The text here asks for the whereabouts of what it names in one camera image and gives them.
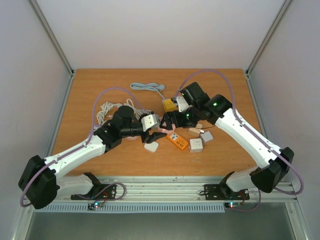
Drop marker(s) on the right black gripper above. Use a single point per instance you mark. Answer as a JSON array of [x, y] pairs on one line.
[[169, 120]]

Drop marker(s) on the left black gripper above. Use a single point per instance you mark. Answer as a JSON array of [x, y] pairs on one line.
[[150, 139]]

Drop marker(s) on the yellow cube socket adapter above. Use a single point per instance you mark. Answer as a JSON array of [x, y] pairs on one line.
[[169, 105]]

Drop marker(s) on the tan cube adapter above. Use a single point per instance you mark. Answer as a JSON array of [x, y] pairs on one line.
[[196, 131]]

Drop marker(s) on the blue power strip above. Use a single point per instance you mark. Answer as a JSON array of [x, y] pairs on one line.
[[152, 87]]

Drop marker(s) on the pink cube adapter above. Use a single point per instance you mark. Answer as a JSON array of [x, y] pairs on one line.
[[167, 131]]

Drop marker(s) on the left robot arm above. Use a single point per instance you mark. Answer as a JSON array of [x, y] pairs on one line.
[[42, 179]]

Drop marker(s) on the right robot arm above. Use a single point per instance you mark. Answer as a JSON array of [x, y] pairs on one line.
[[272, 162]]

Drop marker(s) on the white flat plug adapter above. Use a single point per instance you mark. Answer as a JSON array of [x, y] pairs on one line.
[[152, 147]]

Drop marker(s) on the pink round power strip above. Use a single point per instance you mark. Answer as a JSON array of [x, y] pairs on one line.
[[132, 138]]

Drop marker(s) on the orange power strip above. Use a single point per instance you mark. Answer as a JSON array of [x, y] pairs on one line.
[[177, 140]]

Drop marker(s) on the white cube socket adapter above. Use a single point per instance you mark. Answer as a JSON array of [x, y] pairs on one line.
[[195, 145]]

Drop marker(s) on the grey cube adapter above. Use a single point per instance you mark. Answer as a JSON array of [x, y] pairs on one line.
[[206, 137]]

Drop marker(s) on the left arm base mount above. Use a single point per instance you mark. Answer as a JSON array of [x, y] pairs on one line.
[[105, 192]]

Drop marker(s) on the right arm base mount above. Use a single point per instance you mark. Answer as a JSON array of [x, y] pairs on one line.
[[212, 192]]

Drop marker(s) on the blue cable tray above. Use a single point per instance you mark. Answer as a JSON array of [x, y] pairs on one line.
[[133, 208]]

